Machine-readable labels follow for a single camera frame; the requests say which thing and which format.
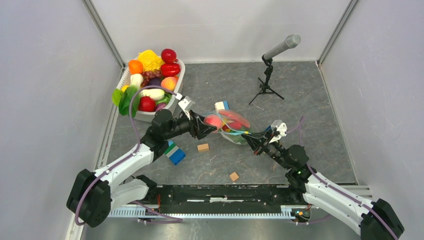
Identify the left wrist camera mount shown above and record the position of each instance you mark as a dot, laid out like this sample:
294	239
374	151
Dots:
185	103

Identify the clear zip top bag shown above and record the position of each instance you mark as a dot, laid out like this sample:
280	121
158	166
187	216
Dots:
225	135

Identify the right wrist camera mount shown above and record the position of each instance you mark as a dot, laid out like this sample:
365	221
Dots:
279	130

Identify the orange toy pepper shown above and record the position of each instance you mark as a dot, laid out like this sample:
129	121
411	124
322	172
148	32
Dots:
135	67

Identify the black tripod mic stand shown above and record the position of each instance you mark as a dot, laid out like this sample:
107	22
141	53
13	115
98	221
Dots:
264	86

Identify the white green toy leek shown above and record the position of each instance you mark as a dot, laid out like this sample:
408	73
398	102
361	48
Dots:
136	80

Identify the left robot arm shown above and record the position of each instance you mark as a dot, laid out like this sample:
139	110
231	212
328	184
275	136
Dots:
95	193

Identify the purple toy onion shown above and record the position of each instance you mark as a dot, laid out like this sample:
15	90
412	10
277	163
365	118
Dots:
160	106

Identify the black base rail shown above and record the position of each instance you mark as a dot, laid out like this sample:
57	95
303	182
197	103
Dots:
222	198

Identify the small red toy chili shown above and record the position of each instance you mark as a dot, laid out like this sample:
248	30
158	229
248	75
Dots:
232	126

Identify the orange toy peach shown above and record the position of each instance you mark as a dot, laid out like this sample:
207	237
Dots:
169	83

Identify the red toy bell pepper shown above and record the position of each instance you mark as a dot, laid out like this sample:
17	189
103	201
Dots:
170	69

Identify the blue green white brick stack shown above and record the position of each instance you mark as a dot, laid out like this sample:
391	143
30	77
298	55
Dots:
174	153

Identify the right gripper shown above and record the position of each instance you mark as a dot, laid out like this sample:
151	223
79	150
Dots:
254	142

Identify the red toy tomato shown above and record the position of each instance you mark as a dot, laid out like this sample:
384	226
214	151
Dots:
147	104

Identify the small wooden cube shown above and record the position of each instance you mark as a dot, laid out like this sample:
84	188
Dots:
234	176

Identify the grey microphone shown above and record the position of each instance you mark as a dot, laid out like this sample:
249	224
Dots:
290	42

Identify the purple toy grapes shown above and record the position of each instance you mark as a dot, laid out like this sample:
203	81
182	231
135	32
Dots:
152	78

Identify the pink toy peach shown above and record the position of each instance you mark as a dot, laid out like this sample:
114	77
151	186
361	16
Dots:
214	120

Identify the green toy bell pepper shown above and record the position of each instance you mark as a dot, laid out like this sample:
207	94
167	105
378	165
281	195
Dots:
238	139

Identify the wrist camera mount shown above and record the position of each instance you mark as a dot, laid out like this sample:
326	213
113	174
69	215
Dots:
185	103
279	130

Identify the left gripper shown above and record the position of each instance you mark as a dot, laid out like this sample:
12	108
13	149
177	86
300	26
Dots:
198	128

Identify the pink toy watermelon slice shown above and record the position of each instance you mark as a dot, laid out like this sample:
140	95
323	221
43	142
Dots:
231	116

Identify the long wooden block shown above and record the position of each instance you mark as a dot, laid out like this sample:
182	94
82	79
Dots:
203	147

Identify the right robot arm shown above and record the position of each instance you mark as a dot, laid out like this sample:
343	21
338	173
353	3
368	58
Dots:
371	220

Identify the red toy apple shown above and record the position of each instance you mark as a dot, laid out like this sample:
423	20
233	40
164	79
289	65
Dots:
168	56

